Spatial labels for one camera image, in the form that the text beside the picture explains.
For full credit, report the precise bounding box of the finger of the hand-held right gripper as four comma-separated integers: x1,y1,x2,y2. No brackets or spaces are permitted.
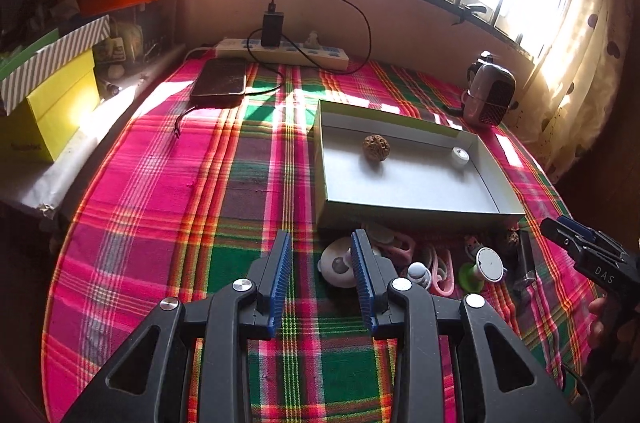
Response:
556,215,601,246
539,218,588,261

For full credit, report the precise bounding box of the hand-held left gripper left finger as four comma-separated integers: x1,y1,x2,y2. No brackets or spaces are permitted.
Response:
60,230,293,423

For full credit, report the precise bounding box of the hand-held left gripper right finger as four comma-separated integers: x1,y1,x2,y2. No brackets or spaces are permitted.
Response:
350,230,583,423

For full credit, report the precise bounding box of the white suction cup hook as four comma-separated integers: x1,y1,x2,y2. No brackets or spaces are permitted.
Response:
320,237,358,288

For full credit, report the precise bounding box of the pink plastic clip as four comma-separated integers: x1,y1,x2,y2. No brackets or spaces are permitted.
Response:
372,235,417,269
425,245,456,296

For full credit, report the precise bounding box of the white knob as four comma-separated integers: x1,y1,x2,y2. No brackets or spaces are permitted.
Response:
407,263,432,291

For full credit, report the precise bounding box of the green spool with white top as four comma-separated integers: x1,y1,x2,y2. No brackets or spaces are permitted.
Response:
460,247,507,294

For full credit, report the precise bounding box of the grey cardboard box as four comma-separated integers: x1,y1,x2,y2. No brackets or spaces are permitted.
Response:
312,99,526,231

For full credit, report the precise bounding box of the person's right hand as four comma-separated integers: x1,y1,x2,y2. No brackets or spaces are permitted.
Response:
587,297,611,350

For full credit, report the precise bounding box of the white plastic disc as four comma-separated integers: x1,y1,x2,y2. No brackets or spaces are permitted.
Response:
367,225,396,244

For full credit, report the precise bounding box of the plaid tablecloth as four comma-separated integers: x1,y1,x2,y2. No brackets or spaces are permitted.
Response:
41,55,601,423

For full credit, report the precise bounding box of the small silver fan heater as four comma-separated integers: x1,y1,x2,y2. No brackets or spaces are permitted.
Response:
462,51,517,127

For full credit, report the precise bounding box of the dotted cream curtain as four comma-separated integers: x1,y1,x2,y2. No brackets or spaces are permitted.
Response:
520,0,636,184

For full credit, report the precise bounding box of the black smartphone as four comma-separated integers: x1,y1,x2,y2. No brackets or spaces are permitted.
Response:
189,58,248,110

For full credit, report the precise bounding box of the white power strip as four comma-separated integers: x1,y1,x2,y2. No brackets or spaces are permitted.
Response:
215,37,351,71

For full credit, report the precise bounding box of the black charger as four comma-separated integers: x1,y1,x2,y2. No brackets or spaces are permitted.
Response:
261,3,286,48

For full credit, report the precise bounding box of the yellow cardboard box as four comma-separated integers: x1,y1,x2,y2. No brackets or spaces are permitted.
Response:
0,48,101,164

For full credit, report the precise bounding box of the grey striped box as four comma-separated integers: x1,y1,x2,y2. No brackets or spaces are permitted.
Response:
0,15,111,114

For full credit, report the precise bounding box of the short black cable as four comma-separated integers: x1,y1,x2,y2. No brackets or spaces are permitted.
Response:
174,105,198,138

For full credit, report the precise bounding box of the black charging cable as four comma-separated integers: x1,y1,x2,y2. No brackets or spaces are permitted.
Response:
242,0,373,98

